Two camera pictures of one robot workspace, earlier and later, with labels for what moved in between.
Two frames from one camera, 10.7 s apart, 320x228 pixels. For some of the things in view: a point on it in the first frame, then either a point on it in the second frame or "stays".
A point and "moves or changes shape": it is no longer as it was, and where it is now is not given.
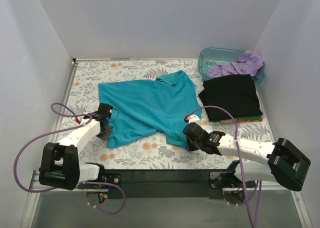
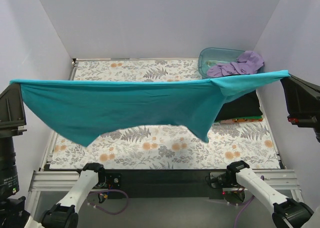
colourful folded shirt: [256, 119] stays
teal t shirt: [140, 107] moves or changes shape
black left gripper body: [106, 130] to [12, 129]
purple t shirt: [249, 63] stays
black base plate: [152, 183] stays
